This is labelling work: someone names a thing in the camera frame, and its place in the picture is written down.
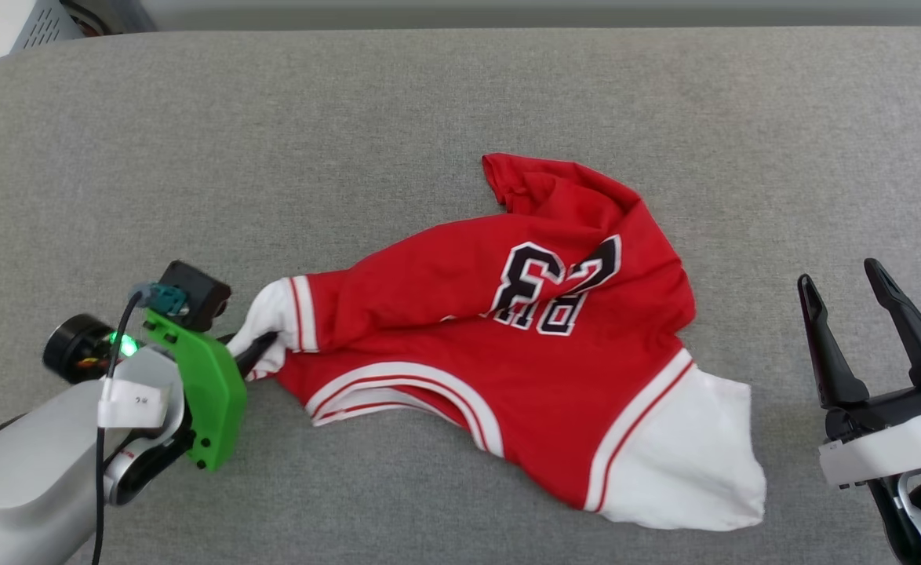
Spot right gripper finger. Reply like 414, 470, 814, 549
798, 275, 869, 409
865, 259, 921, 385

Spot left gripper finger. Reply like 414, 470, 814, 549
229, 333, 278, 379

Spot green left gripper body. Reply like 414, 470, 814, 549
43, 310, 248, 472

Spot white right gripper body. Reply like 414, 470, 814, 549
819, 377, 921, 489

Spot red basketball jersey white sleeves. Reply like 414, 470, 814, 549
229, 153, 767, 532

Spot grey partition leg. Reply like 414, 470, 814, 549
111, 0, 157, 34

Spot white partition panel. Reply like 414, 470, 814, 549
140, 0, 921, 11

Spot white cable tag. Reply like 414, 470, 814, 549
98, 380, 169, 429

